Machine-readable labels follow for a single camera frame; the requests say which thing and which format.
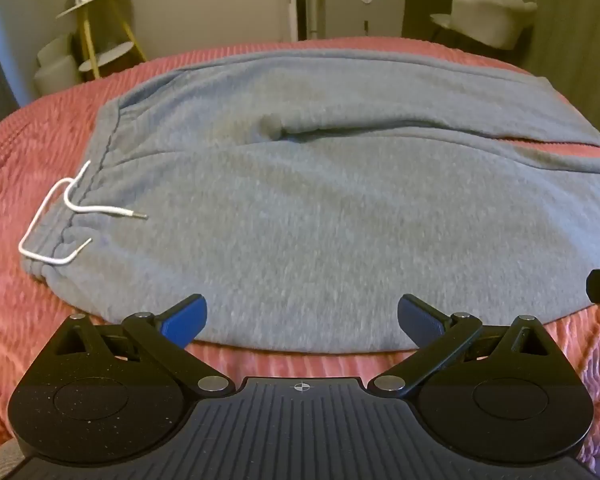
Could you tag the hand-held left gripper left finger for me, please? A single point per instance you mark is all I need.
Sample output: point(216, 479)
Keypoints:
point(186, 319)

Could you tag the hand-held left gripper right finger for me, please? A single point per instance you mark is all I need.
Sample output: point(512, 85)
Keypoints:
point(421, 322)

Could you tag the grey sweat pants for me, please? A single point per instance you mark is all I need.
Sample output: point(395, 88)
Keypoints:
point(330, 200)

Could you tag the pink ribbed blanket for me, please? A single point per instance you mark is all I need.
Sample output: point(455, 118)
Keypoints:
point(25, 330)

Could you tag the gold tiered side table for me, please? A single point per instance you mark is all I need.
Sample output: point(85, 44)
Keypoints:
point(100, 25)

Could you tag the grey small cabinet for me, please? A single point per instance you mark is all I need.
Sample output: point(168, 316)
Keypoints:
point(360, 12)

